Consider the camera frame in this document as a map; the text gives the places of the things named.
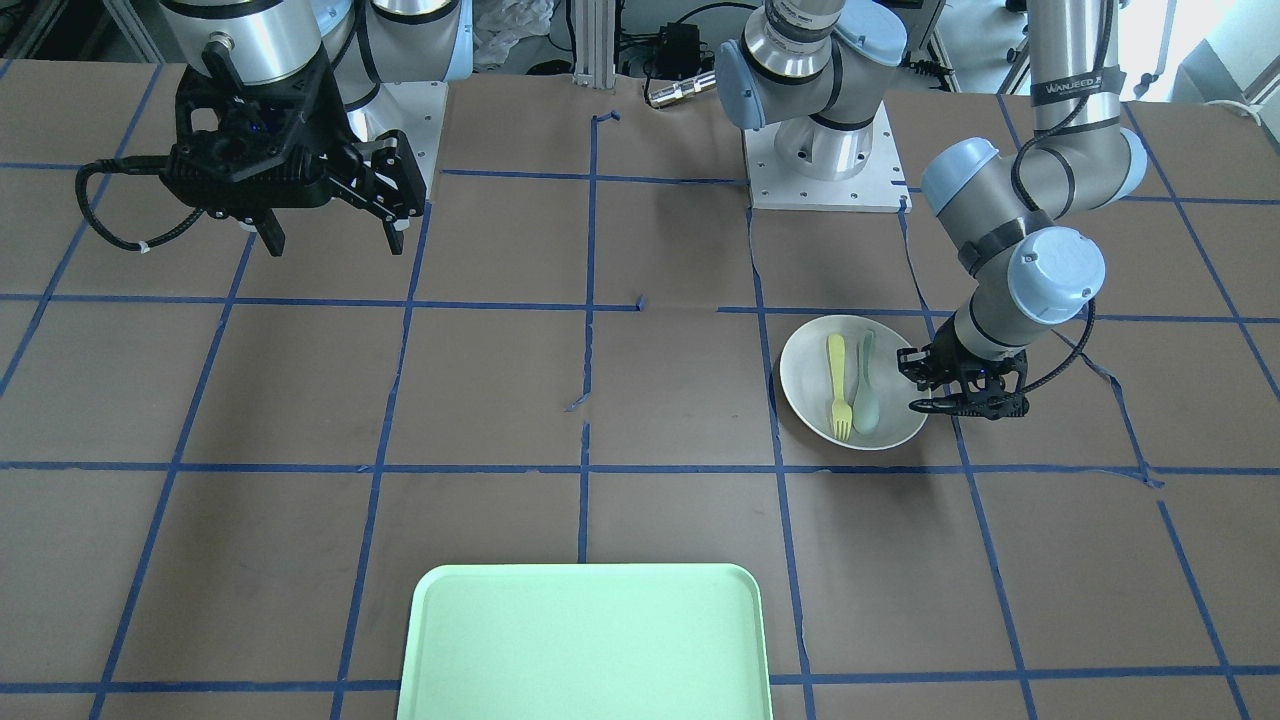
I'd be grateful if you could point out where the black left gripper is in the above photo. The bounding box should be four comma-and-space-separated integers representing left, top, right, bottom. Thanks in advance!
896, 340, 1030, 420

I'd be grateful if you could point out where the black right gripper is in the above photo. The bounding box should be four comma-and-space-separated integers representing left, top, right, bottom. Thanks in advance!
161, 47, 428, 258

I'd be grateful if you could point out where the white round plate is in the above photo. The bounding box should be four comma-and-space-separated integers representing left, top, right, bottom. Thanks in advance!
780, 315, 931, 451

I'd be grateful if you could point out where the yellow plastic fork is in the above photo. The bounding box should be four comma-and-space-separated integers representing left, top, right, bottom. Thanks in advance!
826, 333, 852, 443

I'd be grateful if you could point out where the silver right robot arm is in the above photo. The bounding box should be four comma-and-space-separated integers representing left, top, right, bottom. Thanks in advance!
160, 1, 474, 256

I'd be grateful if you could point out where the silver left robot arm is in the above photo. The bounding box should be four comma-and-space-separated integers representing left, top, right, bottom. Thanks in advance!
713, 1, 1148, 420

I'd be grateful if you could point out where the green plastic spoon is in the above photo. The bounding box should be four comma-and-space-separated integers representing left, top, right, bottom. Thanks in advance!
852, 331, 881, 436

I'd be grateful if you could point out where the brass metal cylinder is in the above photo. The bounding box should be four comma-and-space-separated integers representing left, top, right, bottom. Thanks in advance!
645, 72, 716, 109

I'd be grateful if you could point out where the black power adapter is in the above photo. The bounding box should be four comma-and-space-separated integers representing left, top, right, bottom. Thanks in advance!
653, 22, 701, 79

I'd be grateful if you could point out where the light green plastic tray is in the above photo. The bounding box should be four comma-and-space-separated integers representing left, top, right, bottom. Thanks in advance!
396, 562, 773, 719

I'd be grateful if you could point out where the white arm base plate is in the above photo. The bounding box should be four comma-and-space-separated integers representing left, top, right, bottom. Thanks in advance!
742, 104, 913, 213
347, 81, 451, 200

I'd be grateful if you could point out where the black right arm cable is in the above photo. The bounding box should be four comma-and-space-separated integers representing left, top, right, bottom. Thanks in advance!
76, 158, 211, 252

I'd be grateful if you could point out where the aluminium frame post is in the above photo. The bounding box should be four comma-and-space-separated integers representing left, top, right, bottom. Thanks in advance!
566, 0, 620, 92

